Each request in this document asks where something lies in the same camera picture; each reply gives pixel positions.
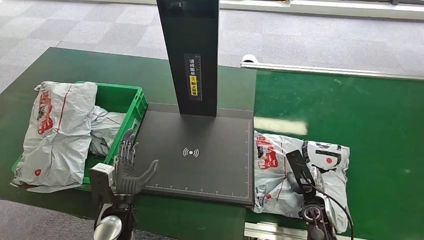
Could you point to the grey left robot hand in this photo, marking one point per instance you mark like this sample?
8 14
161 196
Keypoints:
127 180

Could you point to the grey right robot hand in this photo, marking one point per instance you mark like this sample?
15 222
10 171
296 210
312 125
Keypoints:
299 169

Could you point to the grey package with black letters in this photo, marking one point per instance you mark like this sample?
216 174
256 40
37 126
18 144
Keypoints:
331 179

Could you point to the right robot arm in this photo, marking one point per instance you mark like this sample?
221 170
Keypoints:
314 215

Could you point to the small grey package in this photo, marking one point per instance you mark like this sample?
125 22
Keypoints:
106 129

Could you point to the black weighing device with column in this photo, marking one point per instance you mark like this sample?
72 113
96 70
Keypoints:
198 165

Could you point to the large white package red print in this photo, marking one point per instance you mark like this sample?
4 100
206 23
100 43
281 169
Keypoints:
59 139

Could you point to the green plastic basket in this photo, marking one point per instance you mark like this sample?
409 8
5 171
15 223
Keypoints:
114 96

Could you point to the green conveyor belt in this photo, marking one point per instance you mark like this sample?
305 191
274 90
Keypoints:
364 109

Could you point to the yellow label on column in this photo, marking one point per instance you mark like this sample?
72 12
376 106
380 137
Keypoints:
193 86

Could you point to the white background ledge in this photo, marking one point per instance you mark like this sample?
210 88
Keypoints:
331 8

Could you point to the white conveyor side rail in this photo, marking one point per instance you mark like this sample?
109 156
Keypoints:
331 70

